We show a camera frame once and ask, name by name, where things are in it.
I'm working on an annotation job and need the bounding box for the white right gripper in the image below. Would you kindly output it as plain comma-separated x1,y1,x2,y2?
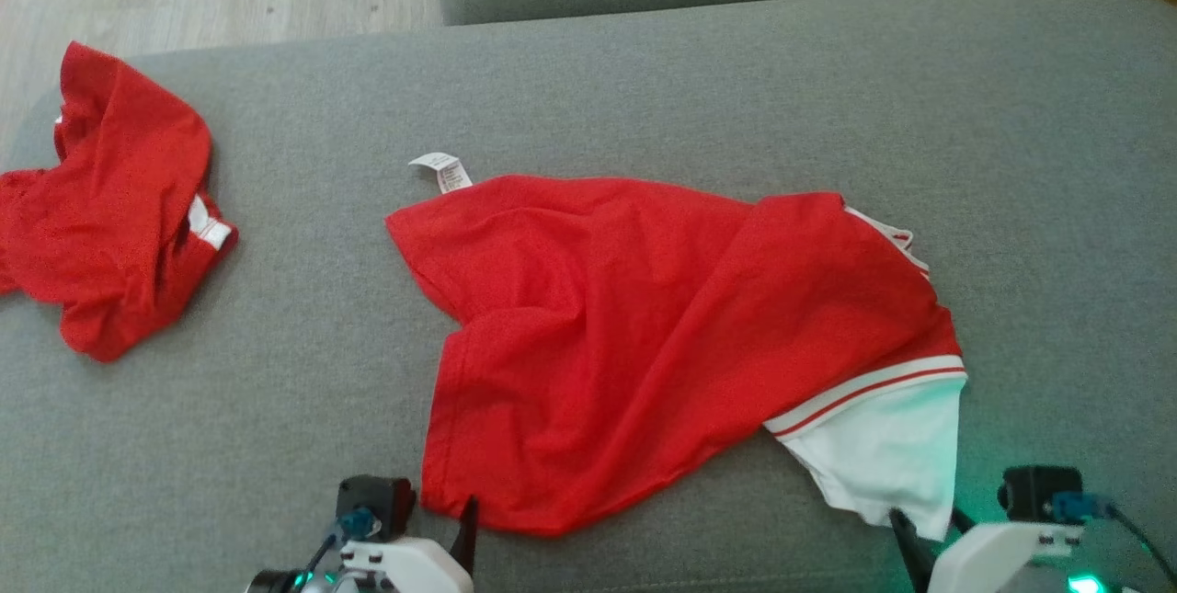
886,506,1143,593

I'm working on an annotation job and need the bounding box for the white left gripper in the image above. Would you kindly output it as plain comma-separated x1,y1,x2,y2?
246,495,480,593

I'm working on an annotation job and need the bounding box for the red shirt with white sleeves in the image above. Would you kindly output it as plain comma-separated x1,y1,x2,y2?
384,152,969,543

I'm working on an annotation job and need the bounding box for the grey fabric sofa seat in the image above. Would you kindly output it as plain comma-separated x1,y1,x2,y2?
0,0,1177,593

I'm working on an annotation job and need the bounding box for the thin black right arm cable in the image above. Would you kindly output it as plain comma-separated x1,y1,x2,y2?
1099,501,1177,587

